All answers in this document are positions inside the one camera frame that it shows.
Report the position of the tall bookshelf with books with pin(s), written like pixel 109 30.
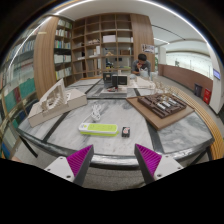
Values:
pixel 20 90

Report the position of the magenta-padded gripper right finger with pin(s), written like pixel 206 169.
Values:
pixel 166 165

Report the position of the grey waste bin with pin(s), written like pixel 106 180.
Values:
pixel 198 90

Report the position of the wooden cubby shelf unit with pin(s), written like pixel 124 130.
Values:
pixel 100 36

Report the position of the brown building model on board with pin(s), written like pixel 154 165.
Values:
pixel 161 106

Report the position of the curved wooden slat bench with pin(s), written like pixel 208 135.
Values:
pixel 210 130

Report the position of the light wooden stick model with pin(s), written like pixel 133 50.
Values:
pixel 163 90

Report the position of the black building model on base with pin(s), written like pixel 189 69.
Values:
pixel 115 81

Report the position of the curved ceiling light strip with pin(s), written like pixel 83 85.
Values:
pixel 186 20

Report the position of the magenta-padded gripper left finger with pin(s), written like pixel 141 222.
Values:
pixel 60 166

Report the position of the wall poster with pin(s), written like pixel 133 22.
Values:
pixel 148 48

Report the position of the person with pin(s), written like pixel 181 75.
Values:
pixel 141 67

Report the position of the small white building models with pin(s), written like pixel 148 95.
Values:
pixel 141 82

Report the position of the white architectural model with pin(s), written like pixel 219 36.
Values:
pixel 55 105

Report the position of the small black charger block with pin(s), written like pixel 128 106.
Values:
pixel 125 131

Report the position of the white and green power strip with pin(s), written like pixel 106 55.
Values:
pixel 98 128

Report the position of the red waste bin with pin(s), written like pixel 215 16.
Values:
pixel 207 96

